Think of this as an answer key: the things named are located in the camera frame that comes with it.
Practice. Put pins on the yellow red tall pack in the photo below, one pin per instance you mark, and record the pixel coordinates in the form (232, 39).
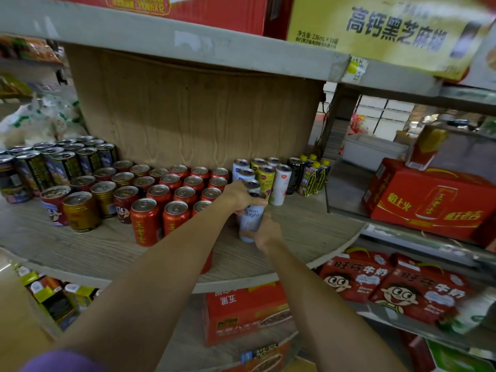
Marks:
(426, 147)

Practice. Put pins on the pile of yellow snack packets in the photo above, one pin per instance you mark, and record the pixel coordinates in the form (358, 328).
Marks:
(13, 87)

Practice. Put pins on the person's left hand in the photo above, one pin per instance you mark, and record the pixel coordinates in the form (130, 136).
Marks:
(240, 197)

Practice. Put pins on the small red carton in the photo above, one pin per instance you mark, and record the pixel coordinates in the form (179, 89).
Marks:
(240, 309)

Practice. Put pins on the small green-top box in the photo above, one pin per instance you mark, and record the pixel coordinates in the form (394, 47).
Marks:
(449, 356)

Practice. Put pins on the red porridge print carton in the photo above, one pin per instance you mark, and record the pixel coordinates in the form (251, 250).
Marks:
(267, 362)

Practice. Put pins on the white yellow price label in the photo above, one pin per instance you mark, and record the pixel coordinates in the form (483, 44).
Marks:
(354, 69)

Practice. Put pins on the row of yellow orange cartons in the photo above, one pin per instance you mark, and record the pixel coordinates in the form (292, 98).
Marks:
(54, 298)

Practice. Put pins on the bag of white snacks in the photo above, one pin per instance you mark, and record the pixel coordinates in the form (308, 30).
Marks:
(19, 129)
(64, 116)

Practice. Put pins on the red yellow-print carton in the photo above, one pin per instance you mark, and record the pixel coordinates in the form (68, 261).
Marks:
(430, 201)

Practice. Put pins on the group of tall blue-yellow cans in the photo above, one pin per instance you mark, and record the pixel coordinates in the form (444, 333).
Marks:
(35, 170)

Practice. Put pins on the red and gold shelf cans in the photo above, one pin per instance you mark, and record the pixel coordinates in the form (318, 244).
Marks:
(81, 213)

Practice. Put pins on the dark price tag strip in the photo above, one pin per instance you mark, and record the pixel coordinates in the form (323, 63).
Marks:
(257, 354)

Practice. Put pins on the red cartoon face carton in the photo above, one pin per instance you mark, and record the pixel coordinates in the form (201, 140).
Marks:
(418, 294)
(352, 276)

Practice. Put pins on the white slim bottle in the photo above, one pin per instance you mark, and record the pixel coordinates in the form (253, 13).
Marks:
(470, 311)

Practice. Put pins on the yellow green bottle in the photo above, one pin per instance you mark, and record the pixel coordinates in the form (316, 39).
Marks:
(314, 178)

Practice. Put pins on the person's right forearm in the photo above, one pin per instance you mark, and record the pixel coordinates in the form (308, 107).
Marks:
(333, 317)

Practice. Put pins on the person's right hand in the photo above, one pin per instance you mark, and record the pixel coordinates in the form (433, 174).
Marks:
(269, 234)

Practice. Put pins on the purple shirt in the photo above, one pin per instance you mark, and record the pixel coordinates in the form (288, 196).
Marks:
(62, 362)

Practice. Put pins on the large red gift carton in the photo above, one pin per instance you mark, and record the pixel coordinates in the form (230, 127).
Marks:
(213, 11)

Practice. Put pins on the block of red slim cans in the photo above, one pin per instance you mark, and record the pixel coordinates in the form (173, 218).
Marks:
(145, 224)

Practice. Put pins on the row of mixed colour packets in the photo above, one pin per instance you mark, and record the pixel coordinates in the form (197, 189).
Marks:
(27, 48)

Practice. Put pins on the person's left forearm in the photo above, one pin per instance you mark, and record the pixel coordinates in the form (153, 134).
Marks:
(147, 298)

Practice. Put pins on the white grey-print box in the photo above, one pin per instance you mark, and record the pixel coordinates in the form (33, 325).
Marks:
(482, 69)

